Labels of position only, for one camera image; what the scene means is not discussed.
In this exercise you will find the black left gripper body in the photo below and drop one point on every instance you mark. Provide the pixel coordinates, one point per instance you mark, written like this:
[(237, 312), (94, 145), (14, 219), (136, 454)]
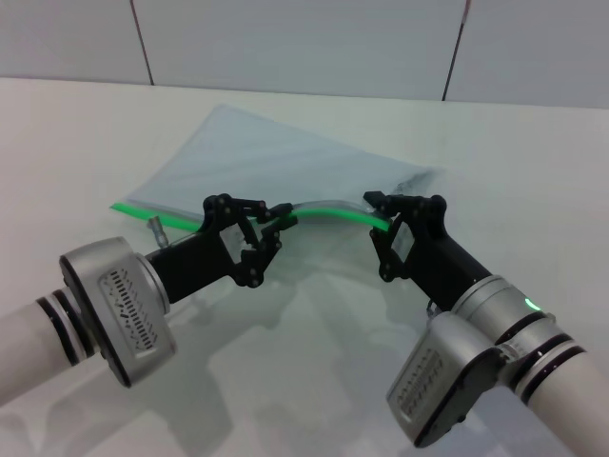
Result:
[(190, 266)]

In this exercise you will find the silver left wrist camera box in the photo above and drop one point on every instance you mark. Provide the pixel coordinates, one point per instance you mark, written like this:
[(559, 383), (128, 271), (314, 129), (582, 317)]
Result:
[(123, 309)]

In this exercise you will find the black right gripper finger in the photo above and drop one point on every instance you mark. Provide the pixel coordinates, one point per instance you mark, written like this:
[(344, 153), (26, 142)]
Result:
[(387, 264), (409, 204)]

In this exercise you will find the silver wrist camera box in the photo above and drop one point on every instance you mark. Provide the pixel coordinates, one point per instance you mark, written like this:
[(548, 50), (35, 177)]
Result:
[(438, 381), (123, 309)]

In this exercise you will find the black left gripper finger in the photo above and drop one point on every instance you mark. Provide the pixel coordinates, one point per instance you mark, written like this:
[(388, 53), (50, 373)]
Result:
[(257, 209), (271, 243)]

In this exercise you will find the clear green-zipped document bag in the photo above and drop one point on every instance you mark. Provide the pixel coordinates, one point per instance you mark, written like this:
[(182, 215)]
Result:
[(266, 157)]

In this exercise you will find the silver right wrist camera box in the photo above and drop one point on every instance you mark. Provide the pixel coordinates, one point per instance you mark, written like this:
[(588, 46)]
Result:
[(438, 381)]

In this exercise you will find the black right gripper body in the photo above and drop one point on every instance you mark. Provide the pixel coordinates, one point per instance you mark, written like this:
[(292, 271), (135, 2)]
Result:
[(438, 262)]

